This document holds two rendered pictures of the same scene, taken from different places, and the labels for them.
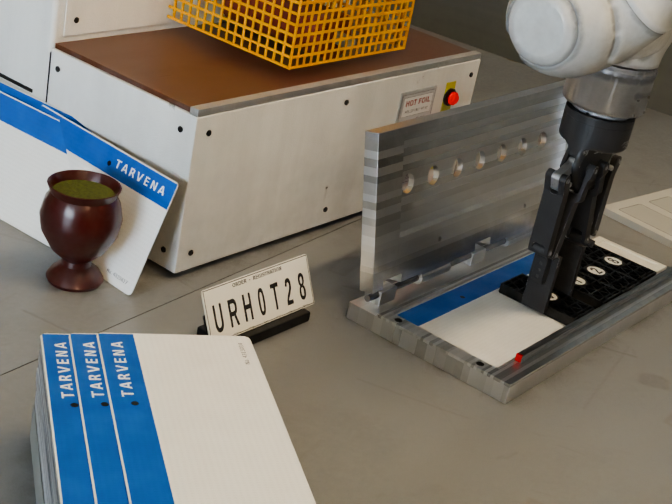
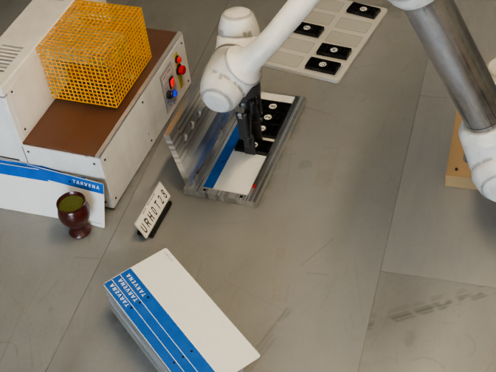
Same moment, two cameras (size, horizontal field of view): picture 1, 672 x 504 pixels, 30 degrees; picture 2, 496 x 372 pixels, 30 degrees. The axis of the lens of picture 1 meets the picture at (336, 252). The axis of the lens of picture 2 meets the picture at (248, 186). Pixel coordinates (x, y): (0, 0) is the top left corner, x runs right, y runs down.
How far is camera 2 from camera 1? 1.27 m
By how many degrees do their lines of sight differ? 21
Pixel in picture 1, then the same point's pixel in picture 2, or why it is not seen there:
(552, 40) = (222, 106)
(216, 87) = (96, 134)
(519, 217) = not seen: hidden behind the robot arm
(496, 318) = (238, 167)
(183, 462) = (174, 312)
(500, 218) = (222, 114)
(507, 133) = not seen: hidden behind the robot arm
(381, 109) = (155, 90)
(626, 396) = (297, 178)
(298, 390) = (184, 241)
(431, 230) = (200, 145)
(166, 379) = (151, 282)
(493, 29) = not seen: outside the picture
